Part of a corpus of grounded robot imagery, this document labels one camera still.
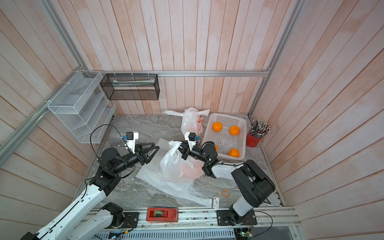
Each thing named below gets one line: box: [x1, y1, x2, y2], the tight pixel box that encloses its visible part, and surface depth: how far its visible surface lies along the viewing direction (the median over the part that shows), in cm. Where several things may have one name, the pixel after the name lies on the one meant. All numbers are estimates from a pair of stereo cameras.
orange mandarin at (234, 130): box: [229, 125, 240, 136], surface depth 107 cm
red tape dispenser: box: [146, 207, 179, 223], surface depth 72 cm
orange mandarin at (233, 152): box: [228, 148, 240, 158], surface depth 93 cm
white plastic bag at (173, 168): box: [159, 140, 205, 183], surface depth 78 cm
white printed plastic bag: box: [163, 107, 211, 136], surface depth 99 cm
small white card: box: [213, 196, 220, 209], surface depth 79 cm
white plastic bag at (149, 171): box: [135, 138, 213, 207], surface depth 83 cm
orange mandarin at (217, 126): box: [212, 121, 223, 132], surface depth 110 cm
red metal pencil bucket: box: [246, 132, 262, 148], surface depth 97 cm
